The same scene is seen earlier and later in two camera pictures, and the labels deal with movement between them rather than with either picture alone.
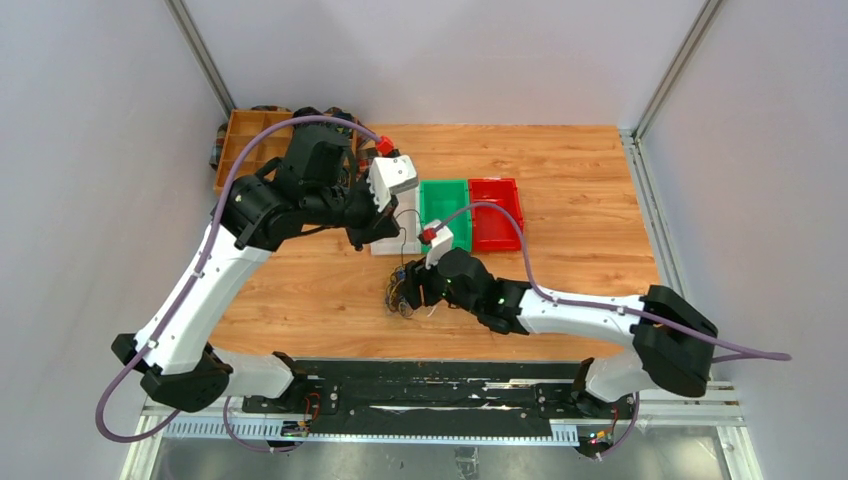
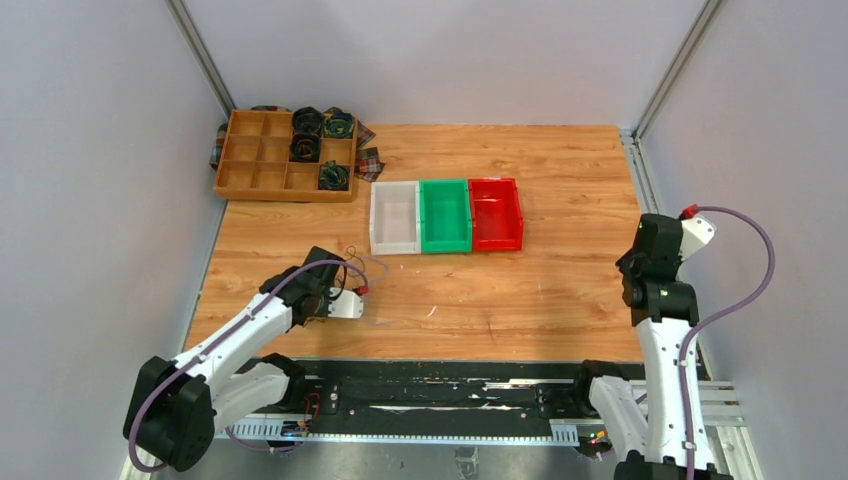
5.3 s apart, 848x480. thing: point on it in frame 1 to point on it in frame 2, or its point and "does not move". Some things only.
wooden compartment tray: x=245 y=126 does not move
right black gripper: x=417 y=275 to x=624 y=260
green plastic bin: x=448 y=202 does not move
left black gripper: x=378 y=225 to x=324 y=311
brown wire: x=406 y=231 to x=358 y=257
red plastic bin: x=493 y=230 does not move
